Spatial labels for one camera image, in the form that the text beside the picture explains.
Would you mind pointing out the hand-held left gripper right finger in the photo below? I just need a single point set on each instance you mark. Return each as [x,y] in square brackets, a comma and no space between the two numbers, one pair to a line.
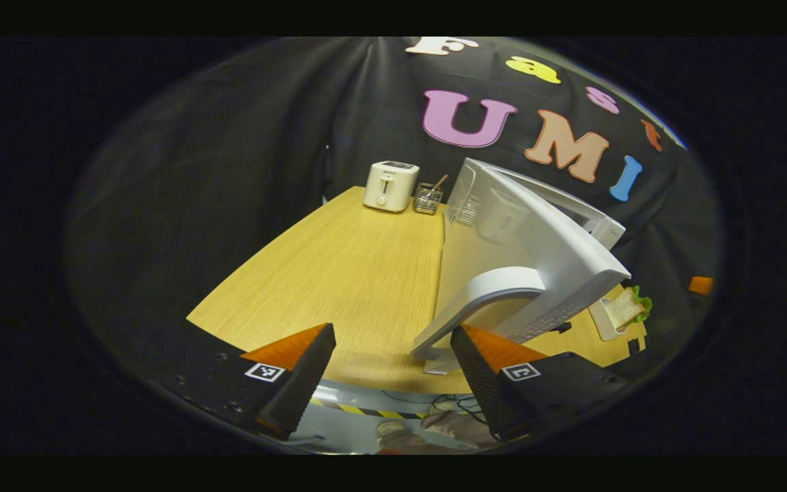
[482,379]

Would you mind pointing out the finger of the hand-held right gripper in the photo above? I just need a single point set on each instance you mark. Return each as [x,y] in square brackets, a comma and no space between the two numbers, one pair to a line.
[701,285]

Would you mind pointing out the white ribbed tray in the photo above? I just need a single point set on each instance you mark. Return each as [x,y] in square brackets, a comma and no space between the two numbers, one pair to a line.
[600,326]

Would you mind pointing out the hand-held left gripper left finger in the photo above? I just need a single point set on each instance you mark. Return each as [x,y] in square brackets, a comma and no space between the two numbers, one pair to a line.
[301,383]

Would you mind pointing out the person's trouser leg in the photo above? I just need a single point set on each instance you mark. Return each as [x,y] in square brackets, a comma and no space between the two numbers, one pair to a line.
[458,427]

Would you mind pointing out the white toaster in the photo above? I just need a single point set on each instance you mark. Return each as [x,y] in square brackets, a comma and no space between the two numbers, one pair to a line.
[390,188]

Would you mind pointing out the white microwave oven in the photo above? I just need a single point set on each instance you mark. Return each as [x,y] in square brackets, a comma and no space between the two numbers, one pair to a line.
[557,253]

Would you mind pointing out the sandwich with lettuce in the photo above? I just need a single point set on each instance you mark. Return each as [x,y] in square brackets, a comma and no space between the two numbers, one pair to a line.
[624,309]

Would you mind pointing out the yellow black floor tape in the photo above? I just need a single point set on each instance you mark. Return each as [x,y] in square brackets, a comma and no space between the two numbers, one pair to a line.
[366,411]

